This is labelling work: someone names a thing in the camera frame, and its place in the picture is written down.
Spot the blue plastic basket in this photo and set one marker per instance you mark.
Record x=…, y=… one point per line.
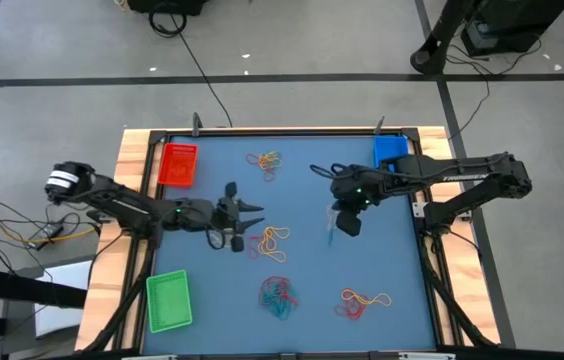
x=389, y=147

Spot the black stand pole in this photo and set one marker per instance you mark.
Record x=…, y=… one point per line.
x=432, y=55

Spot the rubber bands top pile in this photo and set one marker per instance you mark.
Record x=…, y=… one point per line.
x=277, y=161

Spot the black equipment case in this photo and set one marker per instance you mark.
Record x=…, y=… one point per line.
x=512, y=25

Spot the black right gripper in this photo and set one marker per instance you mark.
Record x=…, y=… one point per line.
x=354, y=197

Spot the black aluminium table frame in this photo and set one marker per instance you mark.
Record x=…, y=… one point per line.
x=287, y=132

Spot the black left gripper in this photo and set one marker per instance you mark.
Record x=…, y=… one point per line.
x=236, y=244

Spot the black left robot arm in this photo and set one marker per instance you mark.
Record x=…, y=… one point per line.
x=112, y=195

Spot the teal rubber band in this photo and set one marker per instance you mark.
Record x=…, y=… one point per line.
x=292, y=299
x=276, y=290
x=277, y=312
x=331, y=230
x=282, y=295
x=269, y=302
x=287, y=305

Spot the black power adapter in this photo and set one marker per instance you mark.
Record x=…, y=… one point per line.
x=51, y=231

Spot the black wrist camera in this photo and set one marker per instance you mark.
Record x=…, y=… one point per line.
x=344, y=172
x=226, y=210

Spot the white sheet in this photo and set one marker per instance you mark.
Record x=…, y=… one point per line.
x=62, y=300

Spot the black furniture base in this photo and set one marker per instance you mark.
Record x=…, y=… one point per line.
x=12, y=287

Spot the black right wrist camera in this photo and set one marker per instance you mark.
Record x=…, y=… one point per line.
x=344, y=172

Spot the green plastic basket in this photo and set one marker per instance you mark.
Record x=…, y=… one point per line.
x=169, y=302

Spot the silver corner bracket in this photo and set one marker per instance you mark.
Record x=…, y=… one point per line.
x=418, y=210

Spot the blue-grey table mat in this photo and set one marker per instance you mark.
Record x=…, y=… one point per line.
x=312, y=260

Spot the red plastic basket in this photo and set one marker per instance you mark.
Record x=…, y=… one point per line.
x=177, y=165

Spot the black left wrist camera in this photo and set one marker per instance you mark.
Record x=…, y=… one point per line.
x=226, y=210

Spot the green rubber band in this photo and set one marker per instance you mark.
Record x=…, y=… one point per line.
x=272, y=153

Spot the black floor box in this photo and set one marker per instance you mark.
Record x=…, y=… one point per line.
x=167, y=5

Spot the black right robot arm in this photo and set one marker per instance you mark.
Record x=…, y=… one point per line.
x=442, y=172

